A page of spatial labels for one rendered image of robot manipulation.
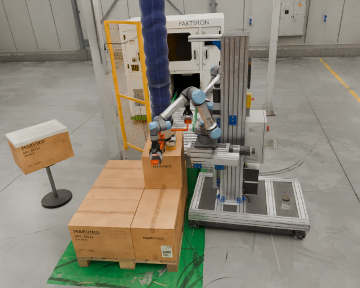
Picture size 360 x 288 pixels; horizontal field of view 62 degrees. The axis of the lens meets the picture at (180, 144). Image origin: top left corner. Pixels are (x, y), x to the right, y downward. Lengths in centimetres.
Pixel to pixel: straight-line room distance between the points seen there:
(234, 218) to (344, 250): 112
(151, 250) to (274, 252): 125
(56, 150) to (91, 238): 132
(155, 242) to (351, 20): 1096
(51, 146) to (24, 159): 32
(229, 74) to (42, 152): 232
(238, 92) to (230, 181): 102
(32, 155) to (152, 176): 146
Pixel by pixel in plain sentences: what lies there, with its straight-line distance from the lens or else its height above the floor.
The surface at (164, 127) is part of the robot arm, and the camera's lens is 257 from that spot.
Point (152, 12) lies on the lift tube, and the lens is 283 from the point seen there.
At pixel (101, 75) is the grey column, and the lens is 437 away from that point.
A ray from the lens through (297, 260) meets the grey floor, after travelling 334.
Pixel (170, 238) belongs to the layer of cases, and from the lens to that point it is 283.
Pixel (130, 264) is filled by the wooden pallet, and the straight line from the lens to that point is 318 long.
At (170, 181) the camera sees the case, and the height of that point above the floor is 64.
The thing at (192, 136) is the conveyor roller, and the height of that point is 53.
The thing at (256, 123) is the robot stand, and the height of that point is 122.
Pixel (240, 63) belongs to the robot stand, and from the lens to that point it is 289.
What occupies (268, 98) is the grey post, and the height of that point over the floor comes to 35.
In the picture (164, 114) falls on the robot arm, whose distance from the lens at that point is 269.
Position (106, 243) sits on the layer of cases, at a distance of 305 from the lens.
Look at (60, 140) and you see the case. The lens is 390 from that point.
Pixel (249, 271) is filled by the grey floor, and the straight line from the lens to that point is 316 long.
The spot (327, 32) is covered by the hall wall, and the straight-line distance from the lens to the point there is 1243.
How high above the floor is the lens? 241
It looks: 27 degrees down
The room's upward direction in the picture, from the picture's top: 4 degrees counter-clockwise
